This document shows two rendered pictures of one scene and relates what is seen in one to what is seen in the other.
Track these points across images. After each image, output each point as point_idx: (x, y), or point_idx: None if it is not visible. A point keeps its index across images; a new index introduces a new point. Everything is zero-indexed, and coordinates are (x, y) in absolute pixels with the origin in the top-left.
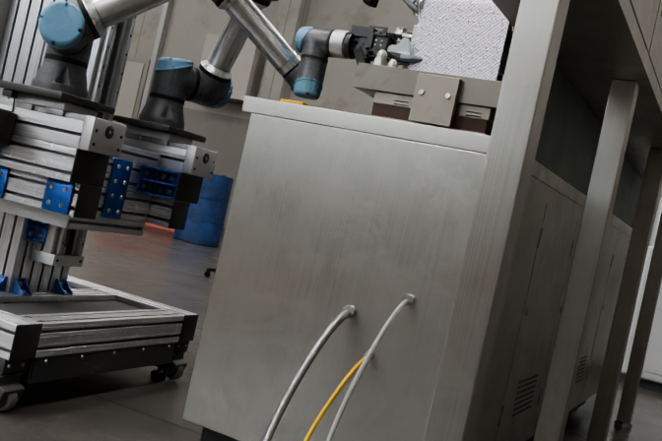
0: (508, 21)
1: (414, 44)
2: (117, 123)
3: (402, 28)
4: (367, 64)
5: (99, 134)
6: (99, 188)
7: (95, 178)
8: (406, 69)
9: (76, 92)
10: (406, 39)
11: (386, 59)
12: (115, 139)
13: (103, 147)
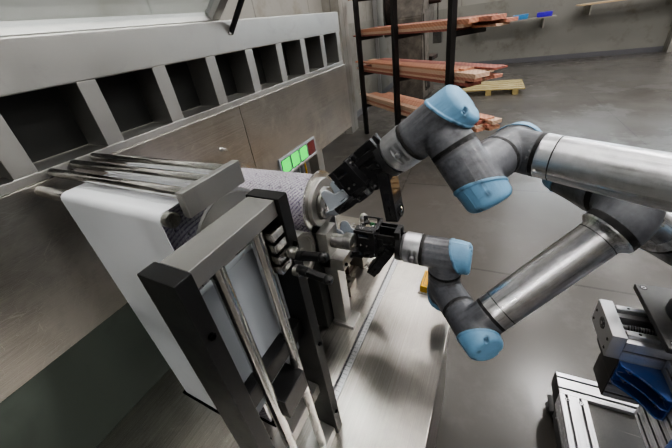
0: (294, 170)
1: (336, 227)
2: (609, 324)
3: (348, 232)
4: (372, 220)
5: (597, 314)
6: (607, 374)
7: (607, 361)
8: (345, 216)
9: (667, 306)
10: (344, 222)
11: (359, 219)
12: (604, 334)
13: (597, 329)
